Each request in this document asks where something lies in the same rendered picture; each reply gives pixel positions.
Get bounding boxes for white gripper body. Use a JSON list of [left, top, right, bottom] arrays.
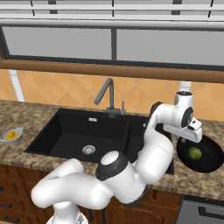
[[163, 123, 204, 144]]

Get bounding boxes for green lime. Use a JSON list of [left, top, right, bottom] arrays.
[[187, 146, 203, 160]]

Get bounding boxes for black bowl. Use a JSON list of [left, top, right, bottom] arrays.
[[176, 134, 224, 174]]

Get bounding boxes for wooden cupboard door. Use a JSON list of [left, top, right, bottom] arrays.
[[145, 189, 184, 224], [78, 197, 153, 224]]

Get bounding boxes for silver sink drain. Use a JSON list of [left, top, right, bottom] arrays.
[[81, 144, 96, 156]]

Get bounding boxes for black sink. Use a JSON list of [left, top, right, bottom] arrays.
[[24, 108, 175, 175]]

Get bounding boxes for grey tap lever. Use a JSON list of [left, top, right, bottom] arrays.
[[120, 100, 127, 116]]

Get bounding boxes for grey tap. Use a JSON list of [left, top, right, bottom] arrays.
[[94, 77, 122, 119]]

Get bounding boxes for grey dishwasher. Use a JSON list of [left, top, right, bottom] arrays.
[[175, 195, 224, 224]]

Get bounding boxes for wooden window sill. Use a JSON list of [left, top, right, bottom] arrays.
[[0, 59, 224, 84]]

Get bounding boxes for dark framed window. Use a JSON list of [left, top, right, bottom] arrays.
[[0, 24, 224, 73]]

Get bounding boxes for white window blinds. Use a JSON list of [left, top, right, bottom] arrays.
[[0, 0, 224, 24]]

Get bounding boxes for wooden drawer front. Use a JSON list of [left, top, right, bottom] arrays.
[[0, 210, 55, 224], [0, 178, 40, 198], [0, 164, 50, 181], [0, 193, 39, 215]]

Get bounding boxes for yellow food piece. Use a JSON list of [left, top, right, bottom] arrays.
[[5, 130, 18, 141]]

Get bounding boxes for black dishwasher handle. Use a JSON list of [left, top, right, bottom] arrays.
[[198, 205, 224, 221]]

